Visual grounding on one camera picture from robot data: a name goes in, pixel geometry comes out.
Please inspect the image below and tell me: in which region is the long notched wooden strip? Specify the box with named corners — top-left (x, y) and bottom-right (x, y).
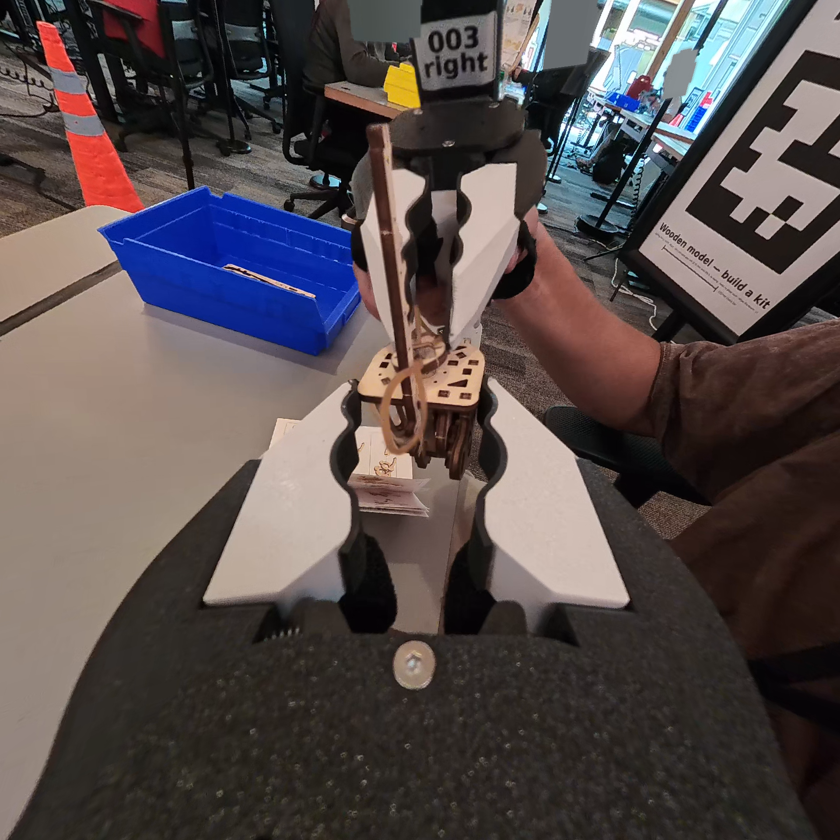
top-left (366, 123), bottom-right (424, 421)

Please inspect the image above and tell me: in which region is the black pole stand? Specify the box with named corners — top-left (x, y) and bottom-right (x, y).
top-left (576, 0), bottom-right (723, 236)

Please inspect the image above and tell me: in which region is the person's right forearm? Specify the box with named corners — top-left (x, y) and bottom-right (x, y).
top-left (545, 226), bottom-right (664, 437)

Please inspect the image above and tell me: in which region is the wooden table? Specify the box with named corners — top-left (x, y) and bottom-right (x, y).
top-left (325, 80), bottom-right (409, 123)

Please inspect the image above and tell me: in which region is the instruction booklet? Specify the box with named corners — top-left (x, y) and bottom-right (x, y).
top-left (266, 416), bottom-right (432, 519)

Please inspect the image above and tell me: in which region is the orange traffic cone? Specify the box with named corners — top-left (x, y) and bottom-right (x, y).
top-left (36, 21), bottom-right (145, 214)

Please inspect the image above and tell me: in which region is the yellow plastic bin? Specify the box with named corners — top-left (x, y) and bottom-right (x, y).
top-left (384, 62), bottom-right (421, 108)

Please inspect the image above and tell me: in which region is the laser-cut wooden part sheet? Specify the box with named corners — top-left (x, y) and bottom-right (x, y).
top-left (223, 264), bottom-right (317, 301)

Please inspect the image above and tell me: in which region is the blue plastic bin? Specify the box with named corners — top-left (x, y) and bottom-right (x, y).
top-left (97, 185), bottom-right (362, 357)

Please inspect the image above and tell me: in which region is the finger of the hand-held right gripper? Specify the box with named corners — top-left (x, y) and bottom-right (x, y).
top-left (441, 161), bottom-right (525, 352)
top-left (357, 161), bottom-right (435, 358)

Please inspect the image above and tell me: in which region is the tan rubber band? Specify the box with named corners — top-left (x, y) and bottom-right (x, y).
top-left (381, 311), bottom-right (454, 455)

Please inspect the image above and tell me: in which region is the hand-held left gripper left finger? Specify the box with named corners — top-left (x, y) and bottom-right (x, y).
top-left (202, 382), bottom-right (398, 634)

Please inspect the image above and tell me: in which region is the black office chair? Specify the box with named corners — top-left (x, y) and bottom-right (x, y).
top-left (197, 0), bottom-right (284, 156)
top-left (282, 82), bottom-right (361, 221)

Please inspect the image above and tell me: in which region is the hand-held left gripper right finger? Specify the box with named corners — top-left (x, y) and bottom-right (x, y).
top-left (453, 379), bottom-right (632, 631)

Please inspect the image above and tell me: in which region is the person's brown shirt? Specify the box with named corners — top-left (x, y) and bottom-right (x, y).
top-left (646, 320), bottom-right (840, 840)

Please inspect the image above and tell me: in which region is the black chair armrest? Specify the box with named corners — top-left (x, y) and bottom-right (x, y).
top-left (543, 405), bottom-right (713, 508)

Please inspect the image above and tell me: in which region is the wooden gear model assembly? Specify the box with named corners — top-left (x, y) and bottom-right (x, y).
top-left (357, 344), bottom-right (488, 483)

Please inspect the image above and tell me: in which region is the black framed tag sign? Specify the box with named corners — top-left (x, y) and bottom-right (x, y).
top-left (620, 0), bottom-right (840, 343)

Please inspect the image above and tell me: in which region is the person's right hand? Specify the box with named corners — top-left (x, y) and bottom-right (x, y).
top-left (357, 217), bottom-right (559, 342)

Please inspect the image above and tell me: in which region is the red backed office chair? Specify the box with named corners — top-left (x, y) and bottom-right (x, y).
top-left (88, 0), bottom-right (198, 191)

